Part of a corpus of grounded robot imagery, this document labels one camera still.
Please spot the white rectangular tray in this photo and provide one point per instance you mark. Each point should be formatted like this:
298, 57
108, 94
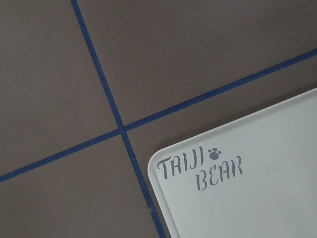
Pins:
255, 177

